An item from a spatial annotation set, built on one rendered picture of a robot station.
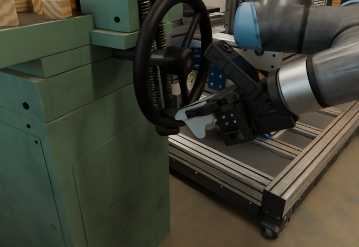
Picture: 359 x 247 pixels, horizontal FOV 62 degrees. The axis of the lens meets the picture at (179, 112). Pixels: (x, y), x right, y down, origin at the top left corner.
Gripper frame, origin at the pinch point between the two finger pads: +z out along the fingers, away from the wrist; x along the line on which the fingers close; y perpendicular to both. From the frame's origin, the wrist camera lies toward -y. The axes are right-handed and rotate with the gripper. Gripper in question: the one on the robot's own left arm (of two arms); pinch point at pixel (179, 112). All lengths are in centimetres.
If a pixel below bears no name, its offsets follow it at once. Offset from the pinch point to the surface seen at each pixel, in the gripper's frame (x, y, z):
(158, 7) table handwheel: 1.7, -18.3, -4.4
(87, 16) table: 2.1, -24.8, 12.9
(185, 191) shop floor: 56, 49, 64
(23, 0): -1.2, -34.9, 25.0
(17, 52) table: -14.4, -21.6, 14.8
